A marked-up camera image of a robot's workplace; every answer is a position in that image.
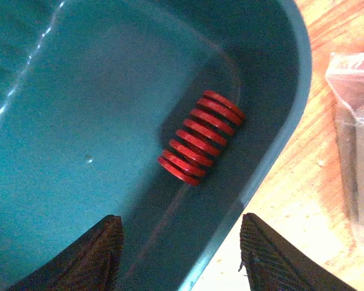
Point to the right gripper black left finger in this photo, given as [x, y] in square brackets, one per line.
[91, 262]

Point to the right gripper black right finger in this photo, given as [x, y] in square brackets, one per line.
[273, 263]

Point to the red spring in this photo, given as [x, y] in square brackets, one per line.
[202, 138]

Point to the teal plastic tray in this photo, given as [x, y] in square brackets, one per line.
[91, 93]

